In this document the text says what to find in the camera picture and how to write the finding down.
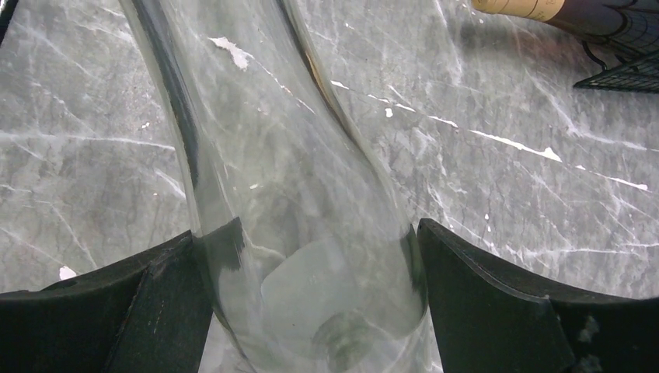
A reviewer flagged amber bottle gold foil neck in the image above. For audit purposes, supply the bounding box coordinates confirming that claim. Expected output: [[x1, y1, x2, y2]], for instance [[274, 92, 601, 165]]
[[472, 0, 658, 58]]

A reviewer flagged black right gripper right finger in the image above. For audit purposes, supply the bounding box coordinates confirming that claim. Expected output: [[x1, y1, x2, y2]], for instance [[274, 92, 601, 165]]
[[417, 218, 658, 372]]

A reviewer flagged clear bottle with dark label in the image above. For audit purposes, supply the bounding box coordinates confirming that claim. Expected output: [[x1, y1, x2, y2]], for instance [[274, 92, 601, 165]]
[[121, 1, 432, 372]]

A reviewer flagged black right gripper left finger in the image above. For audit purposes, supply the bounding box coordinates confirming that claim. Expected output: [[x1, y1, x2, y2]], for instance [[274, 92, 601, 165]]
[[1, 232, 212, 372]]

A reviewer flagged black wire wine rack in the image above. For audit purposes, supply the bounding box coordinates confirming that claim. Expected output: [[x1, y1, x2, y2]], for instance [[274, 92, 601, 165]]
[[574, 1, 658, 93]]

